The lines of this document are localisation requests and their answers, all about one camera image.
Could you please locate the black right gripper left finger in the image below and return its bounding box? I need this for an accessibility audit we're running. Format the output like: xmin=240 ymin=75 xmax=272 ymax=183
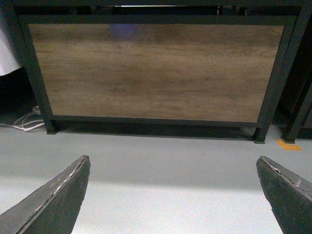
xmin=0 ymin=156 xmax=90 ymax=234

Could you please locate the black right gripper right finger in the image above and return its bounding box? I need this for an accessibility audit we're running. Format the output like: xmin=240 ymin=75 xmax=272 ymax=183
xmin=256 ymin=156 xmax=312 ymax=234

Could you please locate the orange floor tape mark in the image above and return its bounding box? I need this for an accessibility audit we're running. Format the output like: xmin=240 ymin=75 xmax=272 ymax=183
xmin=276 ymin=139 xmax=302 ymax=151

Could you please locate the neighbouring black shelf frame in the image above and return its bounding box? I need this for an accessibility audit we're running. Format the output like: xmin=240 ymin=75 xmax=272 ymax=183
xmin=274 ymin=48 xmax=312 ymax=144

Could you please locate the white cable on floor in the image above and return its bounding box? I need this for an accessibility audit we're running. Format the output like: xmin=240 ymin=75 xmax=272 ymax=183
xmin=0 ymin=105 xmax=46 ymax=133

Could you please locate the wood panel black frame shelf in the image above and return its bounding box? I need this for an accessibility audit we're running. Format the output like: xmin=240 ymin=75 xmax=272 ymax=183
xmin=0 ymin=0 xmax=312 ymax=144

